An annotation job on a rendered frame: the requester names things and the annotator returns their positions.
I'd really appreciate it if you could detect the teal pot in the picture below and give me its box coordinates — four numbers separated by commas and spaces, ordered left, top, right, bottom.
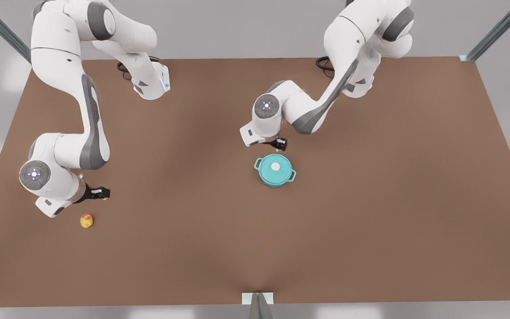
254, 154, 297, 188

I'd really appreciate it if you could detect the black cable loop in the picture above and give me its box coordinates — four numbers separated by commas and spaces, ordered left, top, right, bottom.
316, 56, 336, 78
117, 56, 161, 81

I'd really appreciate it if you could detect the teal pot lid white knob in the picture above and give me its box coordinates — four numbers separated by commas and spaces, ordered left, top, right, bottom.
259, 154, 293, 175

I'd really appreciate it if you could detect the silver frame post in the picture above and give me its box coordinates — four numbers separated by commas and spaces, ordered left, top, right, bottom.
242, 292, 274, 319
0, 0, 32, 64
459, 0, 510, 62

